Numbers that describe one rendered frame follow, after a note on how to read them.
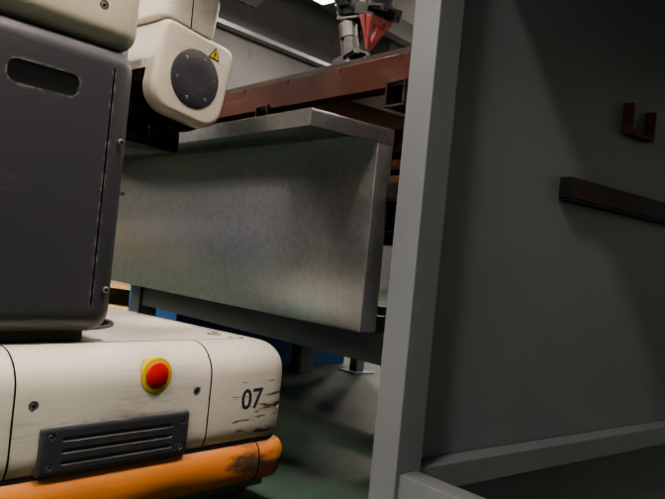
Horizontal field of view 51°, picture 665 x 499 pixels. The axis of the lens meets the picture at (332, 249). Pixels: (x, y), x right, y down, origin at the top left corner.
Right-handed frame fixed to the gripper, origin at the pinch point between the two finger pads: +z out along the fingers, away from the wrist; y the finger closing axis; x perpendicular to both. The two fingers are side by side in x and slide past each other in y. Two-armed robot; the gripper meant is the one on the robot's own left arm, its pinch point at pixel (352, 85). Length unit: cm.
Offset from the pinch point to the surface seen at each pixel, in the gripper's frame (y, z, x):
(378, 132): -55, 40, 48
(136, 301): 67, 56, 38
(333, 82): -39, 24, 43
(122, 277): 57, 50, 47
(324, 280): -37, 65, 48
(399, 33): 573, -462, -673
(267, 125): -42, 38, 63
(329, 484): -33, 104, 47
